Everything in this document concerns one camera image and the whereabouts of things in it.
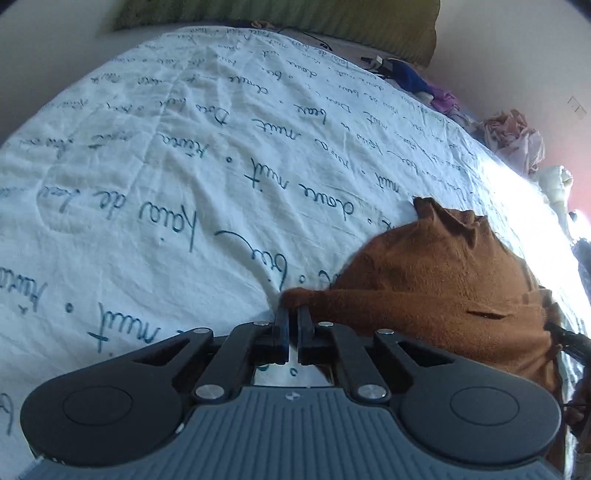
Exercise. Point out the brown knit sweater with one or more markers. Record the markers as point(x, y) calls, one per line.
point(429, 277)

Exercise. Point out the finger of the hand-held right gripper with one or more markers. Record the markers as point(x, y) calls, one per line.
point(570, 341)

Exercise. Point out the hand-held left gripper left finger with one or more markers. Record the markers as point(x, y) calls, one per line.
point(282, 333)

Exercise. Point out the small pink cloth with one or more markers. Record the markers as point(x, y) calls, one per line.
point(264, 24)

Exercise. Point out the white cloth bundle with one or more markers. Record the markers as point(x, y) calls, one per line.
point(556, 187)

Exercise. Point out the white script-printed blanket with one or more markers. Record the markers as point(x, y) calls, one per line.
point(175, 194)

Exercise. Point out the purple cloth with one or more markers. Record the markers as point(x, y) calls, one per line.
point(443, 99)

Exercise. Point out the green upholstered headboard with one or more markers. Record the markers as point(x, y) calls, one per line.
point(286, 14)

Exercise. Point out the dark blue cloth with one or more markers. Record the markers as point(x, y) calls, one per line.
point(411, 76)

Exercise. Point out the pink crumpled clothes pile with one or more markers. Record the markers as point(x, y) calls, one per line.
point(512, 138)

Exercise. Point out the dark clothing pile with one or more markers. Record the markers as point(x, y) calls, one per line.
point(582, 258)

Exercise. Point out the white wall switch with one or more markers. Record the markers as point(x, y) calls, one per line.
point(576, 105)

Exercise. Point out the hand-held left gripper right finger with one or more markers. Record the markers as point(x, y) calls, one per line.
point(304, 333)

